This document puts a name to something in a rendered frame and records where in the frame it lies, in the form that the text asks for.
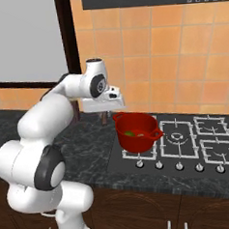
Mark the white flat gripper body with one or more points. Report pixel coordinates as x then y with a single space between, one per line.
101 104

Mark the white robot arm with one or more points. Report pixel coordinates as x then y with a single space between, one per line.
43 124

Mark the green lime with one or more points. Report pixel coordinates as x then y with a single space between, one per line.
130 134

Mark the pale sweet potato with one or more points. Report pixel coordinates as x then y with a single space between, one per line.
140 135

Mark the silver hob knob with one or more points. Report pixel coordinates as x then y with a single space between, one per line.
199 167
179 166
159 164
220 168
140 163

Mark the black gas hob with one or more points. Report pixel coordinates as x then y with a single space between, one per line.
187 153

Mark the dark framed window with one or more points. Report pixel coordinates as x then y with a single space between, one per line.
20 39

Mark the dark wood cupboard door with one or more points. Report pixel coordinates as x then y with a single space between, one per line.
17 226
214 216
136 215

